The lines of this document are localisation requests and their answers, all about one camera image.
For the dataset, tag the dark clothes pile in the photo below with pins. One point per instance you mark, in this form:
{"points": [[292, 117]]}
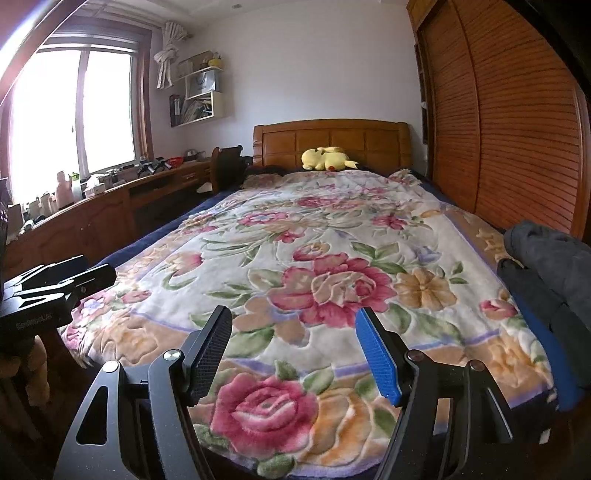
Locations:
{"points": [[550, 272]]}

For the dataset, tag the wooden wardrobe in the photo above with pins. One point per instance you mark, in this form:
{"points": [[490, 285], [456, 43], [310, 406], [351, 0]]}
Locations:
{"points": [[508, 125]]}

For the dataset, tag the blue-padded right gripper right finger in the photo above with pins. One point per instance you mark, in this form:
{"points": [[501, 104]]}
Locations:
{"points": [[386, 354]]}

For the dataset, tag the white wall shelf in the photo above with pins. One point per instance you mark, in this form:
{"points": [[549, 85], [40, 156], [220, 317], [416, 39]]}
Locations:
{"points": [[200, 100]]}

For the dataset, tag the wooden chair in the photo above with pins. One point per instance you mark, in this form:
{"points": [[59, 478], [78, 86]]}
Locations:
{"points": [[228, 167]]}

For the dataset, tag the wooden headboard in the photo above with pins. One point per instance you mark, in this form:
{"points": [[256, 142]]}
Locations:
{"points": [[381, 146]]}

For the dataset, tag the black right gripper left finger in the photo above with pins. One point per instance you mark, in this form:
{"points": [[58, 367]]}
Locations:
{"points": [[202, 352]]}

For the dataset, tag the wooden desk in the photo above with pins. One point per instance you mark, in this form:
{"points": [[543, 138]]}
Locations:
{"points": [[102, 225]]}

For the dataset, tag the tied white curtain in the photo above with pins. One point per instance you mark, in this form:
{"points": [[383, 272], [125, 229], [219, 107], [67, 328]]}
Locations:
{"points": [[172, 34]]}

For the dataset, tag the window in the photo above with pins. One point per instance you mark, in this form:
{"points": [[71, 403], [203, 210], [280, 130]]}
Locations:
{"points": [[78, 107]]}

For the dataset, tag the blue cloth on bed edge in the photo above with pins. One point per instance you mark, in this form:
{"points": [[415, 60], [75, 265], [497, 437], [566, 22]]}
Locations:
{"points": [[549, 359]]}

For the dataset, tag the floral bed blanket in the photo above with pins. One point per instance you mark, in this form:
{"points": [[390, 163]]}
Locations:
{"points": [[294, 257]]}

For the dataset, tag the yellow plush toy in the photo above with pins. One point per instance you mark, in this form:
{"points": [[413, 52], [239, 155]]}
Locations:
{"points": [[327, 159]]}

